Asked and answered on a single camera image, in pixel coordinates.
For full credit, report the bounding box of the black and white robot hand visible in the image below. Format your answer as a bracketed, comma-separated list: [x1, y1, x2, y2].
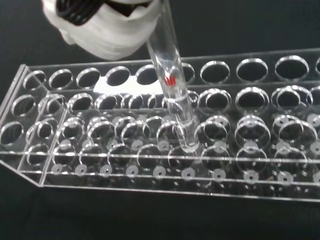
[41, 0, 163, 61]

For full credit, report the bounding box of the clear acrylic test tube rack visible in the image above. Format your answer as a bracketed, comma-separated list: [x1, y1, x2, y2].
[0, 48, 320, 203]

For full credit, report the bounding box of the black bench cloth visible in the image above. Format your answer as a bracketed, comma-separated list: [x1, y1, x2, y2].
[0, 0, 320, 240]

